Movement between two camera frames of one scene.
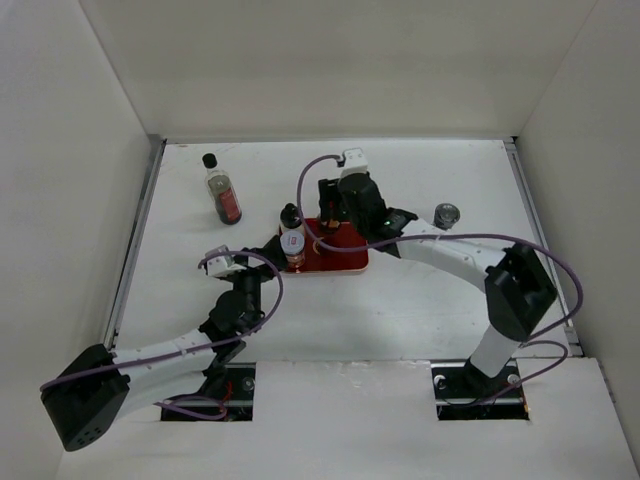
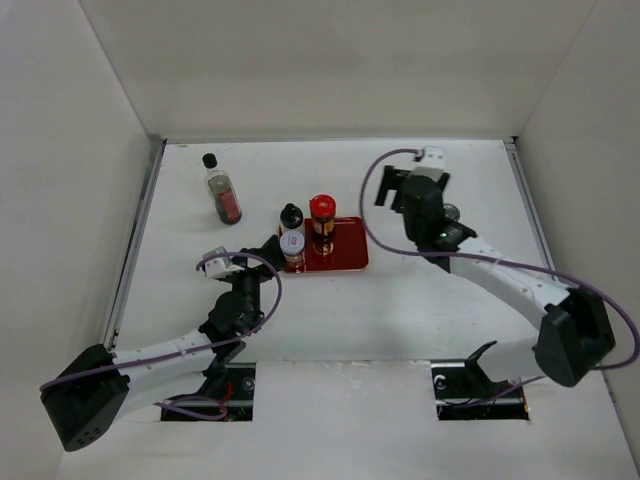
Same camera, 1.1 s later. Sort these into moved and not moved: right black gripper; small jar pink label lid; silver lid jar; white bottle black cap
Moved: right black gripper
Not moved: small jar pink label lid; white bottle black cap; silver lid jar
